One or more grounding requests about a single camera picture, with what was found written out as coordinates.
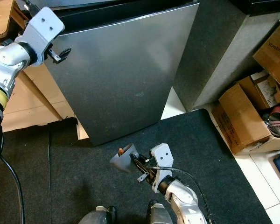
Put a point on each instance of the dark blue cup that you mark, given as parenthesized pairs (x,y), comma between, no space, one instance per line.
(123,162)

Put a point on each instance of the orange brown sausage piece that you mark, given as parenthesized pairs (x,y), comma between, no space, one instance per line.
(121,151)

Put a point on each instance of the grey fridge door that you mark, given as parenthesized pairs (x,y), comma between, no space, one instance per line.
(121,79)

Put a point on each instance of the silver robot right leg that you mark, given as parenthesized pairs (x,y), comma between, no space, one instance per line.
(158,215)

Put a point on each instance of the silver robot leg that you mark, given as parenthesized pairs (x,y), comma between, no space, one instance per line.
(158,215)
(95,217)

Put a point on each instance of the dark floor mat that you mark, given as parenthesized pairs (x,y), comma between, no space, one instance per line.
(88,196)

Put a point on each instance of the silver robot left leg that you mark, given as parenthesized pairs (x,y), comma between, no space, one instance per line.
(95,217)

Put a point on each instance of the open brown cardboard box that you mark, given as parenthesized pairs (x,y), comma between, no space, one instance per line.
(238,116)

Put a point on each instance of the printed tilted cardboard box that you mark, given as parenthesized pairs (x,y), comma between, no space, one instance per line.
(275,51)

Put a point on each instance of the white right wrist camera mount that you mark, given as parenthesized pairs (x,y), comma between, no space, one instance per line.
(162,156)

